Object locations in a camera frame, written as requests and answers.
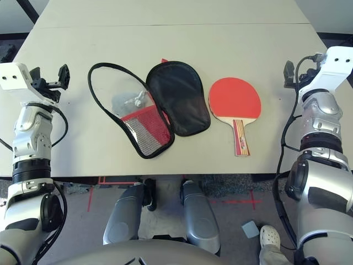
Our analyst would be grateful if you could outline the beige trouser leg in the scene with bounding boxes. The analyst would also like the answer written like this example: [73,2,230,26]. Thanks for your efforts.
[259,244,287,265]

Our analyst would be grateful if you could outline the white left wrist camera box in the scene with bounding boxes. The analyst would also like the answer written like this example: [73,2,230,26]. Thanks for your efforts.
[0,62,58,105]

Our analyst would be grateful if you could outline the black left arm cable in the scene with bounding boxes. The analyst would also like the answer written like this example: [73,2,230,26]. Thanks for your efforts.
[27,104,69,265]

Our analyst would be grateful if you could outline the white perforated clog shoe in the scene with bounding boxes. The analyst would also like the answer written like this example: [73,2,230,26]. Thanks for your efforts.
[259,225,281,249]

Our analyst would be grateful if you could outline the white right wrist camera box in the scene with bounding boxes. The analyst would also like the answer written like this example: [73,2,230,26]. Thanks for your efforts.
[299,46,353,96]

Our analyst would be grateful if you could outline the grey left robot leg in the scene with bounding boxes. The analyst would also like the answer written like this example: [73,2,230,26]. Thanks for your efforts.
[102,182,146,246]

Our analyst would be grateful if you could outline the white keychain clip with bead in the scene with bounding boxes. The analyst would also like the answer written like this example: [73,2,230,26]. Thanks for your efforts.
[124,90,147,108]

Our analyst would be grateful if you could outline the red black paddle case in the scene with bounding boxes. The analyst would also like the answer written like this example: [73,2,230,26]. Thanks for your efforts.
[87,58,212,160]

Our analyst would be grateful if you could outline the grey robot leg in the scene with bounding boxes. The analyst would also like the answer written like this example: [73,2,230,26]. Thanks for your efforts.
[102,182,146,246]
[180,179,221,255]

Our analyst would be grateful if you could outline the grey foot pedal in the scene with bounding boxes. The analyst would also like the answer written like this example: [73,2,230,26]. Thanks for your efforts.
[241,220,261,240]

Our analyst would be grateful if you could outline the red ping-pong paddle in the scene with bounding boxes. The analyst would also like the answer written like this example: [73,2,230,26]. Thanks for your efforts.
[208,77,262,157]

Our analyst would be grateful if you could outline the grey robot torso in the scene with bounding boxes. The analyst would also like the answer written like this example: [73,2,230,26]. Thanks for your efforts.
[49,238,260,265]

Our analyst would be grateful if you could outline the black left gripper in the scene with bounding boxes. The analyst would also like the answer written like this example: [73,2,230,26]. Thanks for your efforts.
[29,64,69,103]

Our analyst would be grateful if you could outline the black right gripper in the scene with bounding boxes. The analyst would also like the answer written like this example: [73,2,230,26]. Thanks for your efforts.
[284,60,318,88]

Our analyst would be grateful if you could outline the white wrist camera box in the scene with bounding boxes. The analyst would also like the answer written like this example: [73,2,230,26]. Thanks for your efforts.
[299,46,353,96]
[0,62,58,105]

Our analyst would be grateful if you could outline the grey plush charm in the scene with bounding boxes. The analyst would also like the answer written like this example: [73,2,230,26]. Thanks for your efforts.
[111,92,140,116]

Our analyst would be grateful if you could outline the red tape cross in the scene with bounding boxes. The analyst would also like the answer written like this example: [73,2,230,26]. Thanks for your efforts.
[211,190,263,212]

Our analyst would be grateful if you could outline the grey right robot leg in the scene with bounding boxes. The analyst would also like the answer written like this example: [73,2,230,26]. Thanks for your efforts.
[180,179,221,255]

